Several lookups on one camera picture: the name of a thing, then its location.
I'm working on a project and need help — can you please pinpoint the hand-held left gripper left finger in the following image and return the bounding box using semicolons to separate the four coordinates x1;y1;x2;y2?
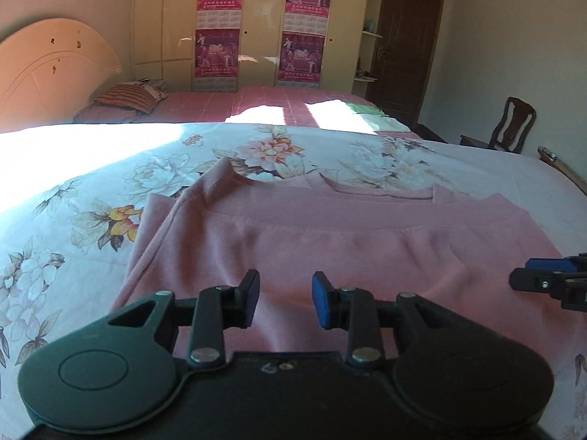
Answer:
107;268;261;370

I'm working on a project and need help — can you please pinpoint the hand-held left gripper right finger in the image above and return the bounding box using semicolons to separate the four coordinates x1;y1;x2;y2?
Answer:
312;271;464;370

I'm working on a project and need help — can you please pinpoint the pink sweater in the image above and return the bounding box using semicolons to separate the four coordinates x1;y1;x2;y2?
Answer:
110;157;587;370

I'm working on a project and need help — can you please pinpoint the wooden furniture edge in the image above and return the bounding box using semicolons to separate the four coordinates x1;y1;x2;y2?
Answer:
537;146;587;194

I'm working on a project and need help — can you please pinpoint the dark wooden chair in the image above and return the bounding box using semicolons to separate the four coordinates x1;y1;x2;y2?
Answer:
460;96;536;154

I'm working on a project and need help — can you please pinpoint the folded white cloth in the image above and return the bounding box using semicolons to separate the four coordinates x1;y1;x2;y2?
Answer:
364;114;411;133

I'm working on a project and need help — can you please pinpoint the floral blanket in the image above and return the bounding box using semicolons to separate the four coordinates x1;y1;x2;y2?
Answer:
0;121;587;440

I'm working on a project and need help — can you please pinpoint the folded green cloth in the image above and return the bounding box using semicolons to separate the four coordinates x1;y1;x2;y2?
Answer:
344;102;384;116

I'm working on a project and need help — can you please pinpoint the pink bed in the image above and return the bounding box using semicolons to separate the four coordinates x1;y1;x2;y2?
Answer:
73;85;425;140

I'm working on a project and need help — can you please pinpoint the patterned white pillow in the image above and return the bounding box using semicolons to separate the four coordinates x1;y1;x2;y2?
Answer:
135;78;169;100

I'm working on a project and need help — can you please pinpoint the striped pillow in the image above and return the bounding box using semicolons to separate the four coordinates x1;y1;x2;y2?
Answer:
94;82;159;113

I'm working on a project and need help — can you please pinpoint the dark wooden door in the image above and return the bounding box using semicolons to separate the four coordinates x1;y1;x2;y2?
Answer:
367;0;445;129

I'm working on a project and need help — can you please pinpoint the corner shelf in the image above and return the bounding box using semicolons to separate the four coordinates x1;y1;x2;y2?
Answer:
353;0;390;97

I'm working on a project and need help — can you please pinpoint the cream wardrobe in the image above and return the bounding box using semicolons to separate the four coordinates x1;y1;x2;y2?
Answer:
132;0;373;95

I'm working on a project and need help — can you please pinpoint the wooden headboard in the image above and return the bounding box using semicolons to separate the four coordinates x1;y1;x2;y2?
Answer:
0;18;122;133

